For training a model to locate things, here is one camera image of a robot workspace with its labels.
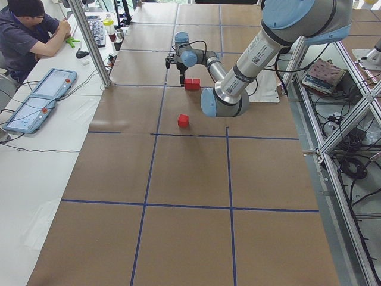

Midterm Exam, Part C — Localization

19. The green plastic tool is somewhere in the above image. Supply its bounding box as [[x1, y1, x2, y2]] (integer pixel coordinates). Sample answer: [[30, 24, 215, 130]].
[[65, 36, 81, 48]]

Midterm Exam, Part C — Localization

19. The white camera stand base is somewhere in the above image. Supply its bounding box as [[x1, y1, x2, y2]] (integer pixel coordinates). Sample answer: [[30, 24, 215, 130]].
[[246, 70, 280, 103]]

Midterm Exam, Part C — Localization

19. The black keyboard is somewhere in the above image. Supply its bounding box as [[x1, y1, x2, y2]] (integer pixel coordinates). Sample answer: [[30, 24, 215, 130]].
[[88, 19, 106, 48]]

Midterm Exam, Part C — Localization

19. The seated person dark shirt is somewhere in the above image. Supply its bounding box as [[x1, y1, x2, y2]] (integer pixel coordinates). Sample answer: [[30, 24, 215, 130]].
[[1, 0, 71, 84]]

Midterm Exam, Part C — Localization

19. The stack of cloth books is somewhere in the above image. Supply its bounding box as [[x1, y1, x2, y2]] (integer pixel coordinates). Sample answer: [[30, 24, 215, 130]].
[[301, 58, 346, 94]]

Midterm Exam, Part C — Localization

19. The aluminium profile post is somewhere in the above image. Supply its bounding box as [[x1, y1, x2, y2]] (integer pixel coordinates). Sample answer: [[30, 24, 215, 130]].
[[68, 0, 111, 88]]

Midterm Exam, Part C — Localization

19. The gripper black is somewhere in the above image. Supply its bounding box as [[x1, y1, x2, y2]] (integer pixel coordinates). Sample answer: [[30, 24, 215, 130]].
[[176, 63, 188, 86]]

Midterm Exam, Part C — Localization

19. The upper teach pendant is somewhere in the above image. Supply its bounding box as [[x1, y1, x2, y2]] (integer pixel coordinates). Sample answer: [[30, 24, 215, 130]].
[[30, 69, 77, 99]]

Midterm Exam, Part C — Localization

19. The computer mouse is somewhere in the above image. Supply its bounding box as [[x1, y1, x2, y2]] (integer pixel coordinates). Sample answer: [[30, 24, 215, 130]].
[[76, 50, 89, 59]]

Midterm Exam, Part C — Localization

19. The teach pendant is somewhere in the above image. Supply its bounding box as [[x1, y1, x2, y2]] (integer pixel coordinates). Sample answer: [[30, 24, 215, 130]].
[[30, 69, 77, 99], [4, 96, 56, 134]]

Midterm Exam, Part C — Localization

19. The steel cup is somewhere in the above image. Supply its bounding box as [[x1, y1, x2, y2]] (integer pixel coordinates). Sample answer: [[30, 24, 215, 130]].
[[115, 29, 124, 39]]

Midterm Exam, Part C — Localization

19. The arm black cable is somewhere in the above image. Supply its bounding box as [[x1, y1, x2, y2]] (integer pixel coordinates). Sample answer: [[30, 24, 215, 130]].
[[171, 40, 207, 54]]

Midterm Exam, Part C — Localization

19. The aluminium table frame rail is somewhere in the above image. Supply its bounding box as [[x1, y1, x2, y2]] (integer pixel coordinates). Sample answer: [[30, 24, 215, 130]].
[[288, 35, 380, 285]]

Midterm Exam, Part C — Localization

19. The lower teach pendant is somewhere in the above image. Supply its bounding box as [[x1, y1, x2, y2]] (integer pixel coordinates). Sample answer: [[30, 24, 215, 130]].
[[4, 96, 56, 134]]

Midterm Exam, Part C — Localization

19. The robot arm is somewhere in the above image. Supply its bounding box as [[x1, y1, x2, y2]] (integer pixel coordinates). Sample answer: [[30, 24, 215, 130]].
[[165, 0, 352, 117]]

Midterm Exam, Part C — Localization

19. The yellow lid bottle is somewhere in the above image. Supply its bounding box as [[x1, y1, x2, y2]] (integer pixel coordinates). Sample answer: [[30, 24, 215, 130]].
[[103, 14, 116, 42]]

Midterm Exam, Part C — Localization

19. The floor cable bundle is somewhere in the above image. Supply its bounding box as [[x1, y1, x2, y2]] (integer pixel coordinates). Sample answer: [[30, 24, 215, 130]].
[[315, 98, 381, 209]]

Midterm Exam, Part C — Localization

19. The red block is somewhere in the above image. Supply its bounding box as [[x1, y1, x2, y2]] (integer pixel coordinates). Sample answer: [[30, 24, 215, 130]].
[[184, 78, 193, 91], [177, 114, 189, 128]]

